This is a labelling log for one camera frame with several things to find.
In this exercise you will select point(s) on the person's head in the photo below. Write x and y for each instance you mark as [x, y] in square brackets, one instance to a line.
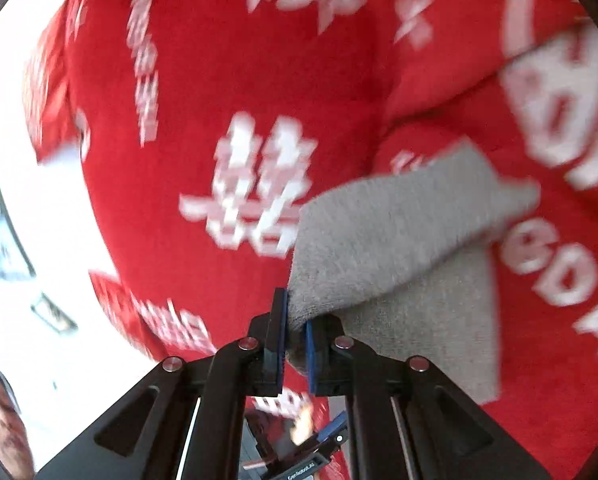
[1, 425]

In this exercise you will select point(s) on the red printed blanket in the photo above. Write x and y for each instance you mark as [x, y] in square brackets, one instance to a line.
[204, 85]

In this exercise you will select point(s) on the grey cloth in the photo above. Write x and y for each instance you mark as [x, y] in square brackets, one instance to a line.
[379, 240]

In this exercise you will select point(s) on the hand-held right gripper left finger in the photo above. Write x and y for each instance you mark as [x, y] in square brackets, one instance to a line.
[278, 345]

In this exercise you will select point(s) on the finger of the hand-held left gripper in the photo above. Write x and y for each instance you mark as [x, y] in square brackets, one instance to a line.
[331, 427]

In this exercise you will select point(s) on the rectangular ceiling light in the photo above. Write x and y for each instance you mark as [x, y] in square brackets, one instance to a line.
[4, 250]
[54, 312]

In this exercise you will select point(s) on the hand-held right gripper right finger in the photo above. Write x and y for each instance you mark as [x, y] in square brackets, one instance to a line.
[310, 360]

